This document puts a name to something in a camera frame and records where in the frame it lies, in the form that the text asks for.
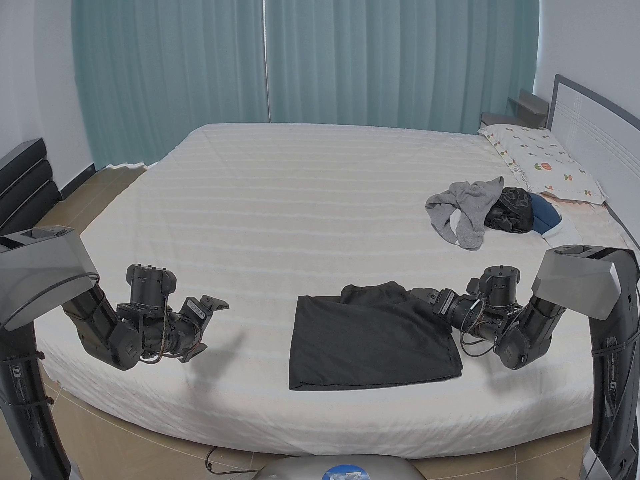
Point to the blue-green curtain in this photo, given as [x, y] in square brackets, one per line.
[170, 68]
[400, 43]

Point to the grey garment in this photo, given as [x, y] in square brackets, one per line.
[470, 205]

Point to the bed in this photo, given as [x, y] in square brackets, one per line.
[300, 218]

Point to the dark blue garment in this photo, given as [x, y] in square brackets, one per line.
[545, 213]

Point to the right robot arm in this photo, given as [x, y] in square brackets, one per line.
[500, 288]

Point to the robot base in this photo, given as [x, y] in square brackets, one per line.
[300, 472]

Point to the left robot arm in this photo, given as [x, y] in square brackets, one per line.
[150, 288]

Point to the grey bedside table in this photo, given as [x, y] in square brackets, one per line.
[525, 108]

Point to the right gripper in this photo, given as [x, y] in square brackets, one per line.
[460, 310]

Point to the white printed pillow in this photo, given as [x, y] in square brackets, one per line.
[540, 160]

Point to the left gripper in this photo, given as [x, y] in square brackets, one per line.
[185, 333]

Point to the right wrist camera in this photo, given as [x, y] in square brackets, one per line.
[474, 287]

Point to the black T-shirt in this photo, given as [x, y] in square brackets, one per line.
[370, 343]

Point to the black garment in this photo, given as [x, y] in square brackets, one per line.
[510, 210]

